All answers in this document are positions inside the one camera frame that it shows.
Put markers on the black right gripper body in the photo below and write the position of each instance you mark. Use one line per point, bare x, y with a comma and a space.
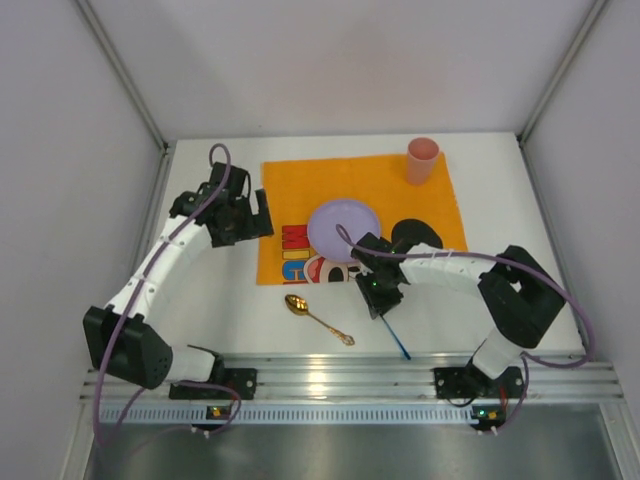
379, 301

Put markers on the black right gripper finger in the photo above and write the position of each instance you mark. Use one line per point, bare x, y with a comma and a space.
389, 299
375, 295

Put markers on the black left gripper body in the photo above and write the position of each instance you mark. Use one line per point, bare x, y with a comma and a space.
252, 216

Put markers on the blue metallic fork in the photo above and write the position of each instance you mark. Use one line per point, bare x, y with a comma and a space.
407, 356

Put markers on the orange Mickey Mouse cloth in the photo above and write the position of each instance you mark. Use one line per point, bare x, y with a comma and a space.
295, 189

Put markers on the lilac plate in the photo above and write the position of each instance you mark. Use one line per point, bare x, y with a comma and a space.
356, 217

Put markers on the pink plastic cup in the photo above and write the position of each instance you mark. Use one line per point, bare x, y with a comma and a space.
422, 156

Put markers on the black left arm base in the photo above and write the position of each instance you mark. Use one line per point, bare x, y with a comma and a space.
241, 380

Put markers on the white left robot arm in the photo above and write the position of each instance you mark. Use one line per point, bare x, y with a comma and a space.
123, 337

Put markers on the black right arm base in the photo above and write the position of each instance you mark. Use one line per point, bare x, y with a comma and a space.
469, 383

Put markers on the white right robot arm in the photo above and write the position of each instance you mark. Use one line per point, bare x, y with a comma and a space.
522, 301

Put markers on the gold ornate spoon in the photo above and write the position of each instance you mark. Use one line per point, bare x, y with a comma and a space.
299, 306

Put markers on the grey slotted cable duct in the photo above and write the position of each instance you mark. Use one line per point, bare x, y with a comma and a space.
271, 414

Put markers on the aluminium frame rail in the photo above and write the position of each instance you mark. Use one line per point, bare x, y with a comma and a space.
364, 378

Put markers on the left aluminium corner post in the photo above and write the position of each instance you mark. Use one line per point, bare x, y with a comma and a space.
120, 70

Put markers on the aluminium corner post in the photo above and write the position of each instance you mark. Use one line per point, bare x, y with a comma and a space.
578, 40
120, 70

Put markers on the right aluminium corner post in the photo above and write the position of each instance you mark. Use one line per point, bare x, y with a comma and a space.
578, 40

